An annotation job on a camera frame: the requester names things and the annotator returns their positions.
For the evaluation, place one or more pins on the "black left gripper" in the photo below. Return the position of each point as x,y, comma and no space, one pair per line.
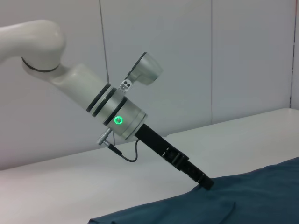
151,137

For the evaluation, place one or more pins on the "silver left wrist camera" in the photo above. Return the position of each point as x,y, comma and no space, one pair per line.
146,70

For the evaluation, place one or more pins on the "blue t-shirt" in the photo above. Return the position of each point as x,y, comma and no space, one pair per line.
210,203

